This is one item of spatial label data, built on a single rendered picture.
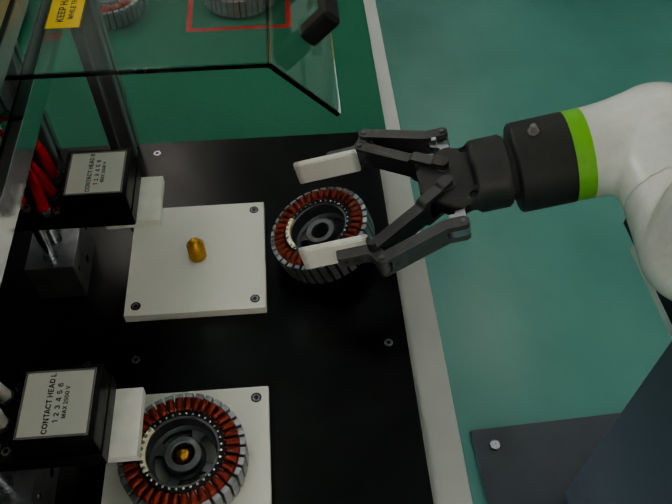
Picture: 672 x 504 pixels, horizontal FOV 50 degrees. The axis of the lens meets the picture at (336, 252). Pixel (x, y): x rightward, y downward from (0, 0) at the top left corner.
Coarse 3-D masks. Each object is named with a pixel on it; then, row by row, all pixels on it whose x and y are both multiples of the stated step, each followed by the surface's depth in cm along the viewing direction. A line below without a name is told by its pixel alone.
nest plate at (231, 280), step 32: (192, 224) 84; (224, 224) 84; (256, 224) 84; (160, 256) 81; (224, 256) 81; (256, 256) 81; (128, 288) 78; (160, 288) 78; (192, 288) 78; (224, 288) 78; (256, 288) 78; (128, 320) 77
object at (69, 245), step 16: (32, 240) 77; (64, 240) 77; (80, 240) 78; (32, 256) 76; (64, 256) 76; (80, 256) 78; (32, 272) 75; (48, 272) 75; (64, 272) 76; (80, 272) 77; (48, 288) 78; (64, 288) 78; (80, 288) 78
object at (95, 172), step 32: (96, 160) 71; (128, 160) 71; (64, 192) 68; (96, 192) 68; (128, 192) 69; (160, 192) 74; (32, 224) 70; (64, 224) 70; (96, 224) 70; (128, 224) 71; (160, 224) 72
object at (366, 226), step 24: (312, 192) 82; (336, 192) 80; (288, 216) 81; (312, 216) 82; (336, 216) 81; (360, 216) 77; (288, 240) 78; (312, 240) 79; (288, 264) 77; (336, 264) 77
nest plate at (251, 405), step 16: (224, 400) 70; (240, 400) 70; (256, 400) 70; (240, 416) 69; (256, 416) 69; (256, 432) 68; (208, 448) 67; (256, 448) 67; (112, 464) 66; (160, 464) 66; (256, 464) 66; (112, 480) 65; (160, 480) 65; (192, 480) 65; (256, 480) 65; (112, 496) 65; (128, 496) 65; (240, 496) 65; (256, 496) 65
